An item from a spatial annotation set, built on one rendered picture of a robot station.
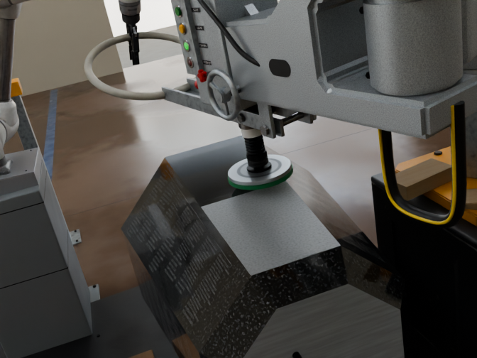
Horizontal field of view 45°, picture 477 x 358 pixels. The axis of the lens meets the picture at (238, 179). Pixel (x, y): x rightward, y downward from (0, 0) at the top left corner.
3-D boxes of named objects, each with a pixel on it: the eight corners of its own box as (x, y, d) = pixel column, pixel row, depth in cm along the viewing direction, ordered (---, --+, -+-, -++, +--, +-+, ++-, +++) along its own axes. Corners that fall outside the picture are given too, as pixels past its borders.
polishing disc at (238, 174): (216, 175, 193) (215, 172, 193) (265, 153, 203) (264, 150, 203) (253, 191, 177) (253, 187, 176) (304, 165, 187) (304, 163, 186)
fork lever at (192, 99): (322, 118, 169) (320, 103, 166) (272, 141, 159) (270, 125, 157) (199, 87, 222) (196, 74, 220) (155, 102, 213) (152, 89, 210)
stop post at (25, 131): (79, 229, 384) (25, 73, 340) (81, 243, 367) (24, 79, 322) (49, 239, 380) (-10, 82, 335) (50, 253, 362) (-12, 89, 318)
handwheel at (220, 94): (267, 114, 161) (258, 62, 155) (238, 126, 156) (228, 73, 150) (236, 106, 173) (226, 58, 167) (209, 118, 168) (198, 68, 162)
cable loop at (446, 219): (470, 234, 129) (468, 101, 116) (461, 241, 127) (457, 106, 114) (390, 207, 147) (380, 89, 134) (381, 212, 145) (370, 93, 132)
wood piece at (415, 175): (432, 171, 196) (431, 157, 193) (454, 179, 187) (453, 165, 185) (386, 191, 189) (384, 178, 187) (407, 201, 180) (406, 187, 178)
